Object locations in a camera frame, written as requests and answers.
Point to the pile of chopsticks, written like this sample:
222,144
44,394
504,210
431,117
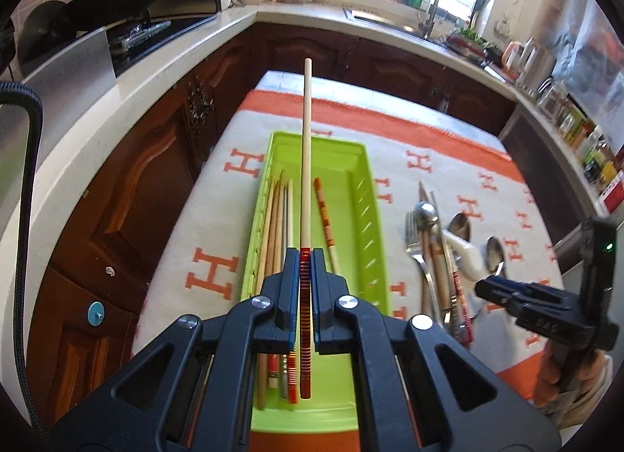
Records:
323,208

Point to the row of condiment bottles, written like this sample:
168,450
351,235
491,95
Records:
594,154

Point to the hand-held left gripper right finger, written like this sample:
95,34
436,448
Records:
317,286

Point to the metal fork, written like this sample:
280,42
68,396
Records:
414,242

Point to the steel kitchen faucet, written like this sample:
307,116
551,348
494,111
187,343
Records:
431,8

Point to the grey built-in appliance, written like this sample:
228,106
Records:
541,179

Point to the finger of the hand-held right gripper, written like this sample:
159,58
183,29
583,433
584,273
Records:
502,297
546,292

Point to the steel kitchen sink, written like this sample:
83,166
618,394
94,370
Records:
380,23

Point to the person's right hand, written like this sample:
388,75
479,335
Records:
546,374

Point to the clear plastic bag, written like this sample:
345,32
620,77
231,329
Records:
442,104

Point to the steel panel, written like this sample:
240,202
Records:
73,67

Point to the green plastic utensil tray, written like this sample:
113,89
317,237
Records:
351,218

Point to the pink white jug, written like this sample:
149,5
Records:
512,56

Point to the large metal spoon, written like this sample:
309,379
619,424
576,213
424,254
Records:
459,227

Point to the red striped bamboo chopstick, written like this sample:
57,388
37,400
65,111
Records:
306,140

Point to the glass jug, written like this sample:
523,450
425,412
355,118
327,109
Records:
552,96

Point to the white ceramic spoon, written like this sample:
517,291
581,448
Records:
468,262

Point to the white wall socket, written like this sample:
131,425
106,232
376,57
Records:
502,25

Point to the wall poster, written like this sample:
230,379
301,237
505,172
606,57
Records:
590,62

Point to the black gas cooktop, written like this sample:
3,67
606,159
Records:
156,37

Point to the basin with green vegetables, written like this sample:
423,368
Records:
470,42

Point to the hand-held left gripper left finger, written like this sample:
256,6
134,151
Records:
292,286

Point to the orange grey printed blanket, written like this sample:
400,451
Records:
204,218

